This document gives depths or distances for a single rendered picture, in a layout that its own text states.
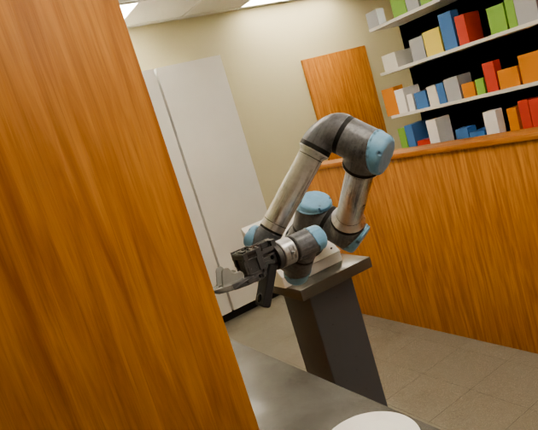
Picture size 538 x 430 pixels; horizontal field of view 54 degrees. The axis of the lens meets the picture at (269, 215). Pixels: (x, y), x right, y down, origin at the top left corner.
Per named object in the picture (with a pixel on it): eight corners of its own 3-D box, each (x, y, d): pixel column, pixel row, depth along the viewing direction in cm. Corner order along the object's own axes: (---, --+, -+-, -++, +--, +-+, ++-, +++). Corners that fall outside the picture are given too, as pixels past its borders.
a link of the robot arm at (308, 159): (314, 95, 148) (235, 246, 154) (348, 111, 144) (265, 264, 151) (324, 105, 159) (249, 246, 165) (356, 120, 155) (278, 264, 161)
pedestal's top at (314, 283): (323, 259, 222) (320, 251, 221) (372, 266, 194) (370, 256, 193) (260, 289, 207) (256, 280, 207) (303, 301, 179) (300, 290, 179)
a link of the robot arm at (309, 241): (325, 255, 150) (332, 235, 144) (295, 270, 145) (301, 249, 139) (309, 237, 154) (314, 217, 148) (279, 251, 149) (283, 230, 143)
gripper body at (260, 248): (227, 253, 138) (264, 237, 144) (236, 284, 139) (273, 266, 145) (241, 255, 131) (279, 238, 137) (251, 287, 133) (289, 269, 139)
